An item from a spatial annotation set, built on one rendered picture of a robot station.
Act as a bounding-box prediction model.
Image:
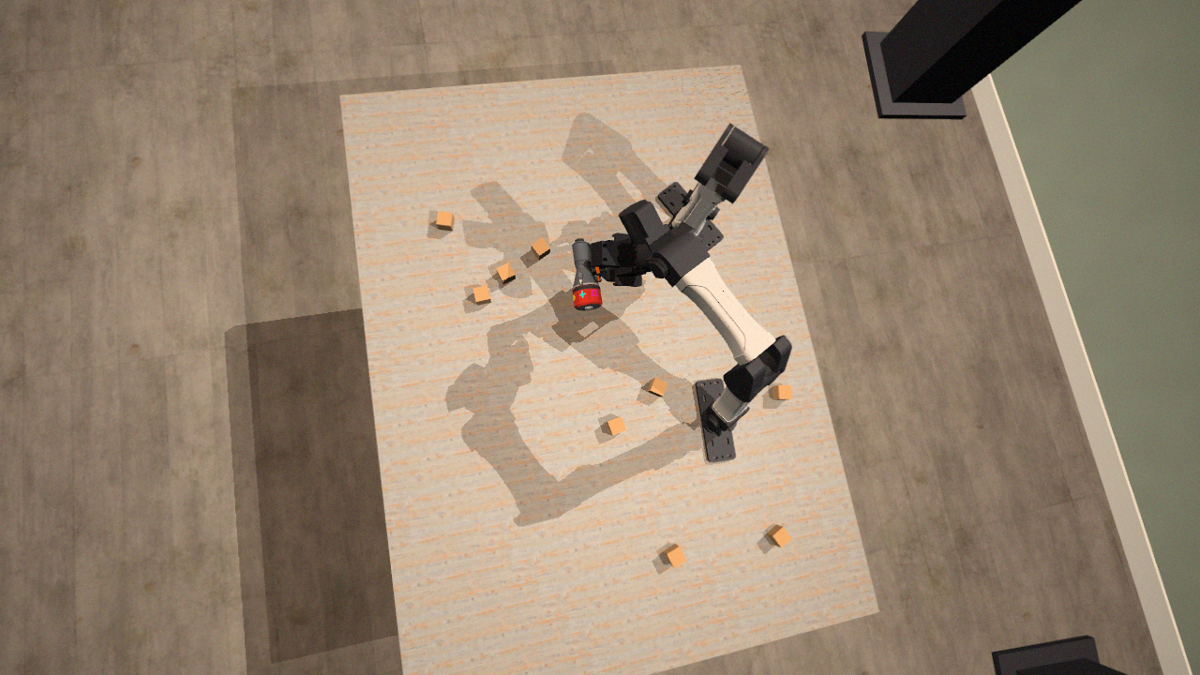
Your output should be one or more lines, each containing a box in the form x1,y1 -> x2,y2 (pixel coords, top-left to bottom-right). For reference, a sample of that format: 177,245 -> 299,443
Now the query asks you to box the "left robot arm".
588,201 -> 792,462

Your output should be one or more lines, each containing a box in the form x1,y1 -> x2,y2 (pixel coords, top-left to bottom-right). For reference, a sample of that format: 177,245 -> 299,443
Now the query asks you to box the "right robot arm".
658,123 -> 770,251

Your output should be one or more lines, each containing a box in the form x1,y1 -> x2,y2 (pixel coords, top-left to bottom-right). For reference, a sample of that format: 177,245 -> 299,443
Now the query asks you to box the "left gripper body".
607,233 -> 644,287

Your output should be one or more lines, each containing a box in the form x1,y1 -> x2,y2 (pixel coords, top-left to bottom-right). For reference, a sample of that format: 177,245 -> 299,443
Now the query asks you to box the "dark grey hose nozzle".
572,238 -> 607,310

